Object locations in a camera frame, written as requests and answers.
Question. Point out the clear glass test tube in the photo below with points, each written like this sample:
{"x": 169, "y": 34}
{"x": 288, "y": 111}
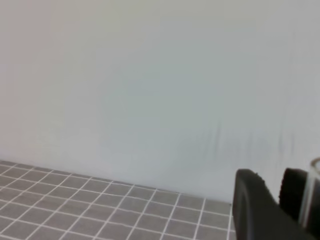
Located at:
{"x": 309, "y": 217}

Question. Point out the grey white-grid tablecloth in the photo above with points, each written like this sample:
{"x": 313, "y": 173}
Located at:
{"x": 44, "y": 204}

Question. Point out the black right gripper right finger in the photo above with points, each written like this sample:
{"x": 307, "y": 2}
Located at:
{"x": 292, "y": 193}

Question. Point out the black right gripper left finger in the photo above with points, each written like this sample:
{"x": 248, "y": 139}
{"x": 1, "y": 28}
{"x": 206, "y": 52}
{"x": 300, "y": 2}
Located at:
{"x": 258, "y": 216}

